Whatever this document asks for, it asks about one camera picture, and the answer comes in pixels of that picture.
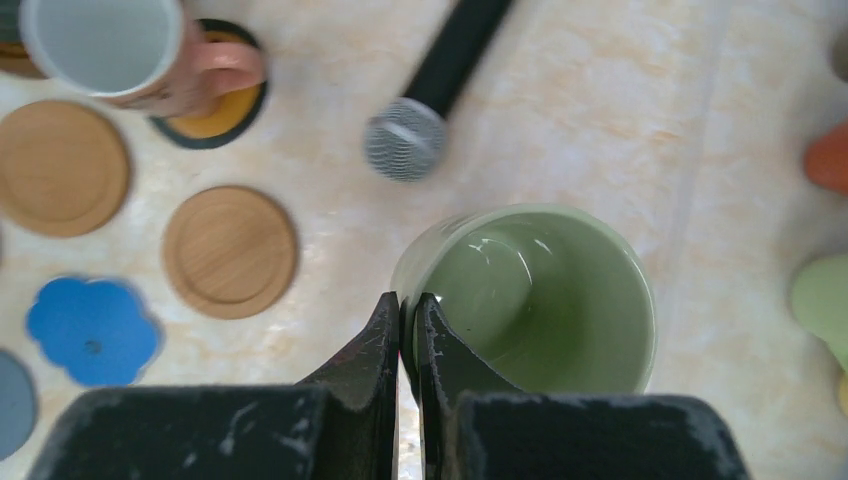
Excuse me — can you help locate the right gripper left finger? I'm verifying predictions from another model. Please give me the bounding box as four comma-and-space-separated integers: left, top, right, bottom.
29, 292, 400, 479

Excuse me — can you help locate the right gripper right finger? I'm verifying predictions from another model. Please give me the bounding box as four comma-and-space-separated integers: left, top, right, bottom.
414, 293, 749, 479

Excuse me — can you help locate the black microphone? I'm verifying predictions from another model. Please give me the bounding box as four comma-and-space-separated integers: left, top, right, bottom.
363, 0, 513, 182

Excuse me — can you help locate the yellow mug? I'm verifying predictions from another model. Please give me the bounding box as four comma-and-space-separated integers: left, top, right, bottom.
836, 373, 848, 417

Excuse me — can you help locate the blue flower coaster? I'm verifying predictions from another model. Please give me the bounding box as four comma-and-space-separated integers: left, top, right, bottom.
25, 276, 162, 387

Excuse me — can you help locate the brown ringed wooden coaster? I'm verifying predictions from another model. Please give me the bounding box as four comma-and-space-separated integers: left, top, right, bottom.
1, 42, 46, 80

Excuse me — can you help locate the small yellow cup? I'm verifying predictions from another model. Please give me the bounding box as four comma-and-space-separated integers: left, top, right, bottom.
803, 121, 847, 196

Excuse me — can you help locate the light wooden coaster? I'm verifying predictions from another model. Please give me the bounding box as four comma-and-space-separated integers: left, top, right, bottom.
162, 185, 300, 320
1, 100, 132, 238

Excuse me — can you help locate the small pink cup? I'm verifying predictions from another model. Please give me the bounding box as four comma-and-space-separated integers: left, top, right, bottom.
19, 0, 266, 117

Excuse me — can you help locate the black cup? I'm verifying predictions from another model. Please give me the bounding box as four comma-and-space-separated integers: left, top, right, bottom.
830, 29, 848, 83

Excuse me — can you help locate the grey blue coaster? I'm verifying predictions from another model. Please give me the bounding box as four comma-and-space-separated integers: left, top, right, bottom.
1, 350, 38, 461

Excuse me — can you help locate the pale green cup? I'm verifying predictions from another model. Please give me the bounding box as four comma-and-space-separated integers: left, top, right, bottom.
790, 253, 847, 372

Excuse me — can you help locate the dark green mug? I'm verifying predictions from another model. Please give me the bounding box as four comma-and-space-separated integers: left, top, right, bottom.
0, 0, 21, 44

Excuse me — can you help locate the light green mug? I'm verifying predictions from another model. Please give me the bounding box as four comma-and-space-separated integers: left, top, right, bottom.
390, 204, 656, 393

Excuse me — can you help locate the orange face coaster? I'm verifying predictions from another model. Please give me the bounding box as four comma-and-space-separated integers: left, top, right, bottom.
147, 18, 269, 150

